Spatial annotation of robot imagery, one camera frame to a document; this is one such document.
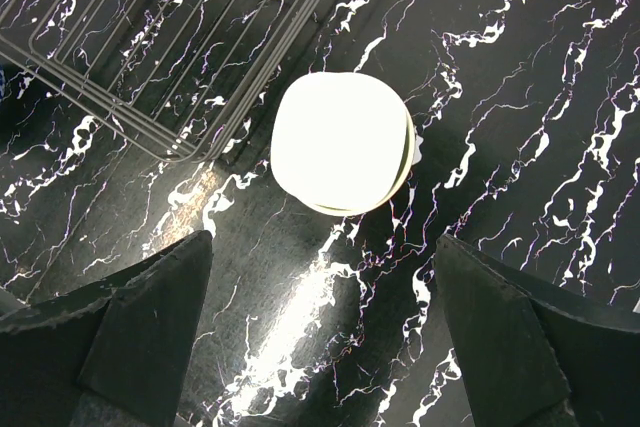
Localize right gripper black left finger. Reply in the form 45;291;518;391
1;230;213;426

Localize dark wire dish rack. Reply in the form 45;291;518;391
1;0;328;163

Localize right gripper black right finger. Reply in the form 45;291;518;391
434;234;639;426

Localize white top bowl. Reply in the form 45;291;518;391
271;72;408;210

